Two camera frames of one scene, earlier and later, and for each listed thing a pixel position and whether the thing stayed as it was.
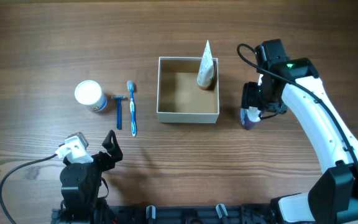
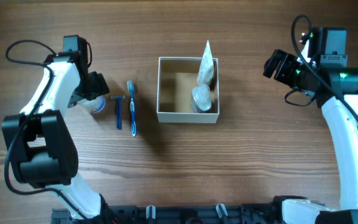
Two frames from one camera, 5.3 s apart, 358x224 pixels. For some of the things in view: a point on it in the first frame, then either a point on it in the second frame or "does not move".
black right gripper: x=248 y=97 → x=278 y=66
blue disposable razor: x=119 y=110 does not move
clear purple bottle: x=249 y=116 → x=201 y=99
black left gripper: x=103 y=158 → x=96 y=86
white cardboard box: x=179 y=99 does not move
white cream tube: x=206 y=72 does not move
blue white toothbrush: x=130 y=85 does not move
